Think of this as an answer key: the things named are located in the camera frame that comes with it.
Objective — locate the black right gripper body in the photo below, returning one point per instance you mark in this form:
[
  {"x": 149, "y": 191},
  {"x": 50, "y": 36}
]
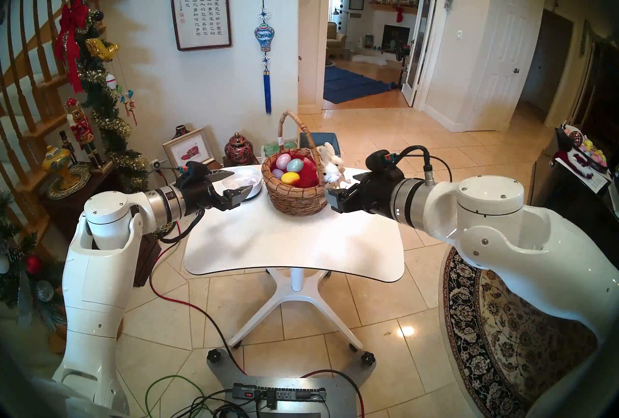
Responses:
[{"x": 375, "y": 192}]

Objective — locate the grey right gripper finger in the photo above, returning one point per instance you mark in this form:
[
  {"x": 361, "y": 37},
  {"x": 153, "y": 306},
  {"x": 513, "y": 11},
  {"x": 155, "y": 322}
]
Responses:
[
  {"x": 352, "y": 185},
  {"x": 341, "y": 200}
]

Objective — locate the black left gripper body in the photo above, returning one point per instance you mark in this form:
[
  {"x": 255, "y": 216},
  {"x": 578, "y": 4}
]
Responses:
[{"x": 198, "y": 194}]

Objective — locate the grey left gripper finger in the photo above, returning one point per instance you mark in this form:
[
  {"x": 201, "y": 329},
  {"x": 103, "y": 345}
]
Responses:
[
  {"x": 221, "y": 176},
  {"x": 238, "y": 198}
]

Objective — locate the purple easter egg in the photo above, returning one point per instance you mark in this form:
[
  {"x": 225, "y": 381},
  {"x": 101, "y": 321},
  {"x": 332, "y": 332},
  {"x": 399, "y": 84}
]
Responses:
[{"x": 277, "y": 173}]

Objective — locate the yellow easter egg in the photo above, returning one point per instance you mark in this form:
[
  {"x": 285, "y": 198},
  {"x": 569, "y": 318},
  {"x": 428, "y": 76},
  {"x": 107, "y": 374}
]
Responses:
[{"x": 290, "y": 178}]

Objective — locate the pink glitter easter egg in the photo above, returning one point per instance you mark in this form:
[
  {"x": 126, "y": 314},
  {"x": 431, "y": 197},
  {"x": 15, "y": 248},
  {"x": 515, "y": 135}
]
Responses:
[{"x": 283, "y": 161}]

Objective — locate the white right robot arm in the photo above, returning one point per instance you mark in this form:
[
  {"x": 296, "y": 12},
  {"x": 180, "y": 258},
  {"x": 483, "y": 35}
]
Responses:
[{"x": 508, "y": 228}]

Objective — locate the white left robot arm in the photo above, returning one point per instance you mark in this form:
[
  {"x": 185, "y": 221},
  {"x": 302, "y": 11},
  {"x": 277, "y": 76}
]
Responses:
[{"x": 96, "y": 277}]

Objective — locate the white egg hanging ornament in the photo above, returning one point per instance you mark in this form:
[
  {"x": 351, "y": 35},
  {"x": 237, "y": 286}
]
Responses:
[{"x": 111, "y": 81}]

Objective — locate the dark red patterned egg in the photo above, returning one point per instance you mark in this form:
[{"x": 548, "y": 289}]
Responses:
[{"x": 574, "y": 138}]

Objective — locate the pastel egg decoration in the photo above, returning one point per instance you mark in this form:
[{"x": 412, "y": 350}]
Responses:
[{"x": 594, "y": 153}]

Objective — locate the small brown wooden stool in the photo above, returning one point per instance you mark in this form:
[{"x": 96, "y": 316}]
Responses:
[{"x": 215, "y": 163}]

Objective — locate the clear printed plastic wrapper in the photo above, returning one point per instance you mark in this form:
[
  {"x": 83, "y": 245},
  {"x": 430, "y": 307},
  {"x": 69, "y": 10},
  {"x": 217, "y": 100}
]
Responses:
[{"x": 242, "y": 179}]

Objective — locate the white plush bunny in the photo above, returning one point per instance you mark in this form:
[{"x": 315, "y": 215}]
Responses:
[{"x": 332, "y": 174}]

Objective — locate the white round bowl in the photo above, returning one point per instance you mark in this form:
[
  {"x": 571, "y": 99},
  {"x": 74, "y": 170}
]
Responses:
[{"x": 255, "y": 180}]

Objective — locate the red black ceramic jar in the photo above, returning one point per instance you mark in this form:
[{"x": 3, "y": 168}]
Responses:
[{"x": 238, "y": 150}]

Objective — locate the red tulle cloth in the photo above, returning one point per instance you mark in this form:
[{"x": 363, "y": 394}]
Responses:
[{"x": 310, "y": 175}]

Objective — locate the cream plush bunny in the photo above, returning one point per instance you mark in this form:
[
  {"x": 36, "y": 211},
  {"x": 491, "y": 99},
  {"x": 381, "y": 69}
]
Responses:
[{"x": 328, "y": 153}]

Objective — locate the framed red artwork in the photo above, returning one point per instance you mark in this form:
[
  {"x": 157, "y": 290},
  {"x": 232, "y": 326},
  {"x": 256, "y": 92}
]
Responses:
[{"x": 188, "y": 151}]

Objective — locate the green jade stone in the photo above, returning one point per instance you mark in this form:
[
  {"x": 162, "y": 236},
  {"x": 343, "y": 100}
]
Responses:
[{"x": 271, "y": 147}]

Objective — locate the small dark vase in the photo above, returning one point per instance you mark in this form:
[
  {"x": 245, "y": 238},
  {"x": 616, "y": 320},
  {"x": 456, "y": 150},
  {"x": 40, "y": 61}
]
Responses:
[{"x": 181, "y": 130}]

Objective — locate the blue fabric storage box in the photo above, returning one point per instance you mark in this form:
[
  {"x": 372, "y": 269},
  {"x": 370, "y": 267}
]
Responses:
[{"x": 309, "y": 139}]

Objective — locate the dark wooden cabinet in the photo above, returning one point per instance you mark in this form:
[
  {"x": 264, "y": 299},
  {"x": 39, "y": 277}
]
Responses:
[{"x": 151, "y": 257}]

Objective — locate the blue floor rug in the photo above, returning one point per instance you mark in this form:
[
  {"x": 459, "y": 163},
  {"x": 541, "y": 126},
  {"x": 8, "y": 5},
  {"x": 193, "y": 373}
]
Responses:
[{"x": 348, "y": 86}]

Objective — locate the green christmas garland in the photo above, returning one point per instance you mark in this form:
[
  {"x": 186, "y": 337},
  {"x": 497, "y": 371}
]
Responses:
[{"x": 109, "y": 117}]

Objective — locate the brass decorative plate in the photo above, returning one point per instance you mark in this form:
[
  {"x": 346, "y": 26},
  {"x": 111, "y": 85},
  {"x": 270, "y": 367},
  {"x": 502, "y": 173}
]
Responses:
[{"x": 80, "y": 182}]

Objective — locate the white fluffy pet bed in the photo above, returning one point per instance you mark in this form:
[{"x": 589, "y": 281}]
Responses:
[{"x": 367, "y": 59}]

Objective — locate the red nutcracker figure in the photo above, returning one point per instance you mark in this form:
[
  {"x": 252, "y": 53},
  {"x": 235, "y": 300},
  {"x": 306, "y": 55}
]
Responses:
[{"x": 81, "y": 129}]

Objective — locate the small black nutcracker figure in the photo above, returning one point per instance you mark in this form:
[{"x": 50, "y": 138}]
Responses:
[{"x": 66, "y": 147}]

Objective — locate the black floor fan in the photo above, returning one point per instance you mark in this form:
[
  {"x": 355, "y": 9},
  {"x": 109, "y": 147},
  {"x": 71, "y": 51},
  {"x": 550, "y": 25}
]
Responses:
[{"x": 402, "y": 52}]

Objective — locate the blue vase knot hanging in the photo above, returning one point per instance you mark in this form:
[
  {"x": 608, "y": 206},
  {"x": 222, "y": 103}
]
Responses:
[{"x": 264, "y": 37}]

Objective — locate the beige armchair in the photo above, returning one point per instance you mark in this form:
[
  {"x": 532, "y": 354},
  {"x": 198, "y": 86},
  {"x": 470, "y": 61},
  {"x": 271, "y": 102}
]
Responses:
[{"x": 336, "y": 40}]

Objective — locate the yellow ceramic vase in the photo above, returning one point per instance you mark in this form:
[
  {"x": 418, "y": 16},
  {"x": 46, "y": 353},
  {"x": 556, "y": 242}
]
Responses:
[{"x": 55, "y": 160}]

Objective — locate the black fireplace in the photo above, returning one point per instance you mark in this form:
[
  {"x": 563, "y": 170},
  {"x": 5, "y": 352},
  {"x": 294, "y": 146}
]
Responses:
[{"x": 394, "y": 37}]

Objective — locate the white glass french door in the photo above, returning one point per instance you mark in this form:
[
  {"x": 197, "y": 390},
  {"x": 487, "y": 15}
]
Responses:
[{"x": 420, "y": 35}]

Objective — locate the wooden staircase railing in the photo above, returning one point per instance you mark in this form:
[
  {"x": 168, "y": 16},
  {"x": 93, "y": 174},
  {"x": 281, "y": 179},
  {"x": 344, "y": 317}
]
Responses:
[{"x": 43, "y": 127}]

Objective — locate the red christmas stocking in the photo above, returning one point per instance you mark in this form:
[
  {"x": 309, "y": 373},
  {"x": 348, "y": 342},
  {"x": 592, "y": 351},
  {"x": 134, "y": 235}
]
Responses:
[{"x": 400, "y": 15}]

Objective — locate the red bauble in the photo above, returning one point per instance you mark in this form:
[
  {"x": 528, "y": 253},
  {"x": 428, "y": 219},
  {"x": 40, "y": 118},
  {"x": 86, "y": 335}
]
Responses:
[{"x": 33, "y": 265}]

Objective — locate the silver bauble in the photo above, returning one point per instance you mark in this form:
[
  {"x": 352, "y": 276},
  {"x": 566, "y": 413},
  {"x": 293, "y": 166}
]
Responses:
[{"x": 44, "y": 290}]

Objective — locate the white panel door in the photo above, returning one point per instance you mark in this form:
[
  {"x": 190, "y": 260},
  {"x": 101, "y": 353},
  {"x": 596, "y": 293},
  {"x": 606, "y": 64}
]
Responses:
[{"x": 508, "y": 59}]

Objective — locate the small christmas tree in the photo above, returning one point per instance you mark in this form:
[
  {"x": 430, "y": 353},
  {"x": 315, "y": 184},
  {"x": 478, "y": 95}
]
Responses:
[{"x": 12, "y": 228}]

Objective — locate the black piano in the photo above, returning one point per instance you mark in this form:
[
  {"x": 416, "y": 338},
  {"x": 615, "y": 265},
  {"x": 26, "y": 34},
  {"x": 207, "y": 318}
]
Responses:
[{"x": 566, "y": 209}]

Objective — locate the black power strip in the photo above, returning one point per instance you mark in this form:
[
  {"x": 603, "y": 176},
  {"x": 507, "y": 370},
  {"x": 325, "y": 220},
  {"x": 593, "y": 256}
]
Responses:
[{"x": 290, "y": 394}]

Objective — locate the red santa hat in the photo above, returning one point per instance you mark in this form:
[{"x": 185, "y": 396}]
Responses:
[{"x": 575, "y": 163}]

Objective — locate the red ribbon bow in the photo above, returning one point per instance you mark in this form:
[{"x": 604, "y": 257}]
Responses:
[{"x": 70, "y": 35}]

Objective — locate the oriental patterned round rug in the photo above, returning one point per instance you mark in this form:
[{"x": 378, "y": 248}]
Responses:
[{"x": 508, "y": 349}]

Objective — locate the white bauble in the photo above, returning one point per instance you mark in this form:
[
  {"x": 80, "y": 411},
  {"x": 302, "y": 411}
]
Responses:
[{"x": 4, "y": 263}]

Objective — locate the white paper sheet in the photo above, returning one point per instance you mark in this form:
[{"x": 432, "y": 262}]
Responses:
[{"x": 597, "y": 182}]

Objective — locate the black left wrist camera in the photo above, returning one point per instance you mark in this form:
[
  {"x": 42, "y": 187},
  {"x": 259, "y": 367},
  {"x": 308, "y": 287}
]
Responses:
[{"x": 192, "y": 169}]

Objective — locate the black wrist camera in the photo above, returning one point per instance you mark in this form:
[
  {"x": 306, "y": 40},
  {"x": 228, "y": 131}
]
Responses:
[
  {"x": 192, "y": 169},
  {"x": 382, "y": 161}
]

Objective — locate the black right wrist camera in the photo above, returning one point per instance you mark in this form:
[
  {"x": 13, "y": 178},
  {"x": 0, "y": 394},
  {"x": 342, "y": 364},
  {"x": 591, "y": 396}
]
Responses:
[{"x": 382, "y": 161}]

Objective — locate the white table pedestal base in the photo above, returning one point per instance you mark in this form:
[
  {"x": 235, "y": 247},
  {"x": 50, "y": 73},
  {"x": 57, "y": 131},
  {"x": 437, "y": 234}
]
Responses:
[{"x": 295, "y": 291}]

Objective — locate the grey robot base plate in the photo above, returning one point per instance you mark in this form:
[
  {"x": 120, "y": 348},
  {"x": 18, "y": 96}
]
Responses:
[{"x": 348, "y": 393}]

